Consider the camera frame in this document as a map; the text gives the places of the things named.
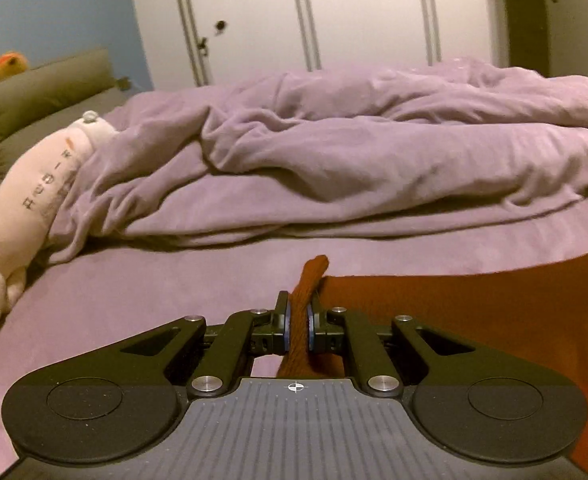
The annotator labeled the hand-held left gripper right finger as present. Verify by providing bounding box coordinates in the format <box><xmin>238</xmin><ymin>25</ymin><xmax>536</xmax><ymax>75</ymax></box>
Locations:
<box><xmin>307</xmin><ymin>302</ymin><xmax>481</xmax><ymax>402</ymax></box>

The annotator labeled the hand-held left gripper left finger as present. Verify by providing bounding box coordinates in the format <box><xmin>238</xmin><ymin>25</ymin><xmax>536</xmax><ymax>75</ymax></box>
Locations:
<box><xmin>106</xmin><ymin>291</ymin><xmax>291</xmax><ymax>402</ymax></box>

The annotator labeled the rust brown buttoned cardigan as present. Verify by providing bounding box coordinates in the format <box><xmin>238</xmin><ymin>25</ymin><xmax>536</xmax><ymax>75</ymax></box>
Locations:
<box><xmin>278</xmin><ymin>245</ymin><xmax>588</xmax><ymax>480</ymax></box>

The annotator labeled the purple bed sheet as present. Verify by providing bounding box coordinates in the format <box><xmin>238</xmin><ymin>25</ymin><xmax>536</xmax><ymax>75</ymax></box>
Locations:
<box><xmin>0</xmin><ymin>205</ymin><xmax>588</xmax><ymax>480</ymax></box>

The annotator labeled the crumpled purple duvet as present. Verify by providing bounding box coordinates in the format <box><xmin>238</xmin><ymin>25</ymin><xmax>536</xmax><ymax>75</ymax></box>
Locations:
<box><xmin>48</xmin><ymin>57</ymin><xmax>588</xmax><ymax>267</ymax></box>

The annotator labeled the long white plush toy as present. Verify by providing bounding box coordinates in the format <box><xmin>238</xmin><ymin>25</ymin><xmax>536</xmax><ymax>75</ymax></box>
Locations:
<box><xmin>0</xmin><ymin>110</ymin><xmax>120</xmax><ymax>334</ymax></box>

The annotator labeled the white wardrobe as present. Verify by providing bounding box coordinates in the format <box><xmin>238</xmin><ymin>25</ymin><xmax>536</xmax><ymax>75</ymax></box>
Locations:
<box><xmin>126</xmin><ymin>0</ymin><xmax>506</xmax><ymax>94</ymax></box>

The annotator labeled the olive green pillow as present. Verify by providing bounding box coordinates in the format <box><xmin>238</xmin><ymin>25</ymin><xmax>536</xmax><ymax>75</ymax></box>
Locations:
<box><xmin>0</xmin><ymin>48</ymin><xmax>127</xmax><ymax>206</ymax></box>

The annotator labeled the dark door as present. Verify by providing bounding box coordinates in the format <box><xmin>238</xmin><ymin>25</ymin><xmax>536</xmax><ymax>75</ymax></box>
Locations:
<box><xmin>498</xmin><ymin>0</ymin><xmax>551</xmax><ymax>79</ymax></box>

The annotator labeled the orange plush toy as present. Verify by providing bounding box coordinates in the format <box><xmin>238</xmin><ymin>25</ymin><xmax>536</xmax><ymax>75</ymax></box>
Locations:
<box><xmin>0</xmin><ymin>50</ymin><xmax>30</xmax><ymax>86</ymax></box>

